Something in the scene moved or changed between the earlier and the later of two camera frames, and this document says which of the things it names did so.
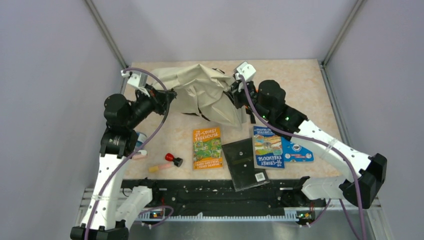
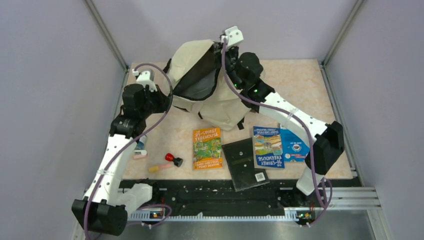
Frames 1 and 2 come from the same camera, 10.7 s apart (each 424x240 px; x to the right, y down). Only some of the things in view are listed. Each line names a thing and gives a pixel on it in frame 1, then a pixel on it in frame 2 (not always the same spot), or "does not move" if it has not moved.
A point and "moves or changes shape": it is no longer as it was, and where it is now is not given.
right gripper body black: (241, 98) -> (231, 60)
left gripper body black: (144, 105) does not move
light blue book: (293, 152) does not move
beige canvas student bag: (199, 88) moves or changes shape
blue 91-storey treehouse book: (267, 148) does not move
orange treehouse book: (207, 148) does not move
